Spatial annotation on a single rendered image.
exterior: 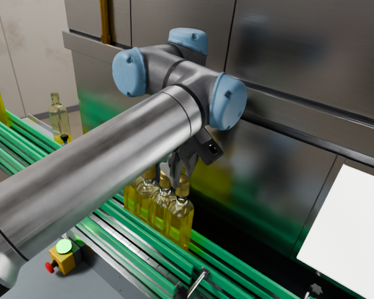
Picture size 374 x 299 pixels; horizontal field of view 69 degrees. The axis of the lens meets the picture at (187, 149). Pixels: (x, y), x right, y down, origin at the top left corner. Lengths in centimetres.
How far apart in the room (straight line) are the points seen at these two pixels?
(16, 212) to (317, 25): 55
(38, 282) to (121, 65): 78
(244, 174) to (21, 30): 295
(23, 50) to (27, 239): 317
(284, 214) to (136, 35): 64
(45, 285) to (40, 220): 77
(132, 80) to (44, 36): 302
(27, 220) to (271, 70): 53
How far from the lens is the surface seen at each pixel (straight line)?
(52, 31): 345
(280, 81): 64
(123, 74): 45
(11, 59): 338
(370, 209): 68
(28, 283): 106
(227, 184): 77
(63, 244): 98
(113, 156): 29
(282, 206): 73
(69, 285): 102
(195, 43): 52
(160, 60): 43
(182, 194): 69
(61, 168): 28
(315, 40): 61
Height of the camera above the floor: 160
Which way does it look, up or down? 33 degrees down
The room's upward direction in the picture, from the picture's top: 6 degrees clockwise
